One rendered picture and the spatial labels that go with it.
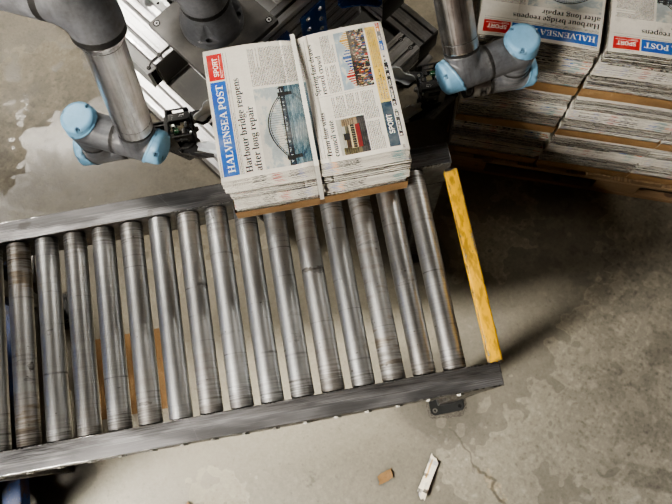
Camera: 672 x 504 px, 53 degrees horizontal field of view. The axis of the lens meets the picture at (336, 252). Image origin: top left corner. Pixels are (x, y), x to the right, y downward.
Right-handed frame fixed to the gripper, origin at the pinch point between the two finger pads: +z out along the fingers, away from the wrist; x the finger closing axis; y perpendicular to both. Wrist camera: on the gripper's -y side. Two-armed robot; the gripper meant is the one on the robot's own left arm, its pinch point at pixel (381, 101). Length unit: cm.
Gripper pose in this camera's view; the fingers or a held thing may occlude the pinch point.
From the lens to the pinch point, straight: 162.1
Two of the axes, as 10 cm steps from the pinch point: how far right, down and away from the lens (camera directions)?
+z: -9.8, 1.8, -0.1
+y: -0.4, -2.7, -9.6
